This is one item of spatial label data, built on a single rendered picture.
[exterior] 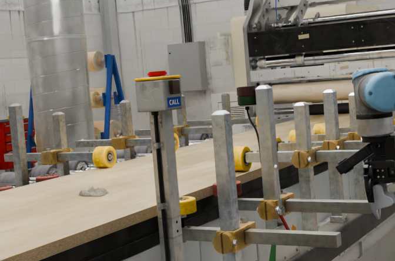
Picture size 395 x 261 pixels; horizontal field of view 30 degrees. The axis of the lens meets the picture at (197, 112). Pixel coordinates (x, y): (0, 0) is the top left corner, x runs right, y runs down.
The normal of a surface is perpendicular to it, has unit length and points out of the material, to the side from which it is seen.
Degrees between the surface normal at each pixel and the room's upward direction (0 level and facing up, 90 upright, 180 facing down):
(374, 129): 90
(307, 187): 90
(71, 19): 90
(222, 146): 90
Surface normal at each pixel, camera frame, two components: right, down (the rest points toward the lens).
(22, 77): 0.86, -0.04
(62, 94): 0.19, 0.04
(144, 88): -0.50, 0.08
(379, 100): -0.11, 0.05
